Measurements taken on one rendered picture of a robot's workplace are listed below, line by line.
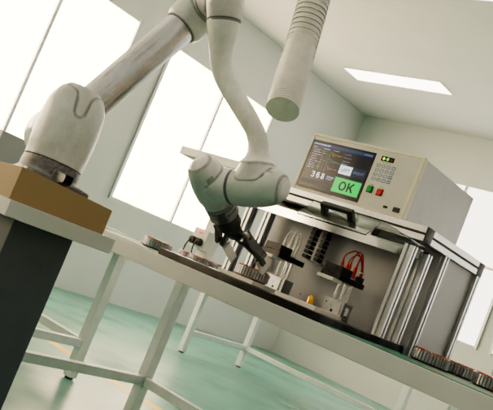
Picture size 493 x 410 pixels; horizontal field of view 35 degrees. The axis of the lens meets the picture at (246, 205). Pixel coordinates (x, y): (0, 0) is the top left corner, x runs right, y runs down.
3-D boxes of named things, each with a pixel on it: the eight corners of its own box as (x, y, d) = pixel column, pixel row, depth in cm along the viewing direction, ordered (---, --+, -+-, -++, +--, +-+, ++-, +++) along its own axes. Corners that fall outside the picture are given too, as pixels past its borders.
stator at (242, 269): (252, 280, 239) (256, 268, 240) (226, 269, 247) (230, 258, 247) (272, 288, 248) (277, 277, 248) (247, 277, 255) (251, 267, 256)
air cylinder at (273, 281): (278, 294, 254) (285, 279, 254) (261, 288, 259) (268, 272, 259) (287, 298, 257) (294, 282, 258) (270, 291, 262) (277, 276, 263)
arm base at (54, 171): (32, 172, 187) (41, 150, 188) (-1, 167, 205) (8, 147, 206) (96, 202, 198) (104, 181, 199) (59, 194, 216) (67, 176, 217)
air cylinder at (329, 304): (338, 320, 238) (345, 303, 238) (319, 311, 243) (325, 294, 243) (346, 323, 241) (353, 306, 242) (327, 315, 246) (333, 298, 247)
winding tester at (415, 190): (401, 220, 236) (425, 157, 238) (291, 188, 265) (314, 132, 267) (453, 254, 265) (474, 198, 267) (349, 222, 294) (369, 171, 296)
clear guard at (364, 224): (364, 235, 209) (373, 214, 209) (296, 213, 225) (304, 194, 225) (418, 266, 233) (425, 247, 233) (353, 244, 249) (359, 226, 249)
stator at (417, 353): (447, 373, 215) (452, 360, 215) (408, 357, 218) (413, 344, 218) (446, 372, 226) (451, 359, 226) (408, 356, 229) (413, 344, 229)
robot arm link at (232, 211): (219, 215, 224) (226, 231, 228) (239, 195, 228) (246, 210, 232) (198, 208, 230) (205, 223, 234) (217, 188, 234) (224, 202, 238)
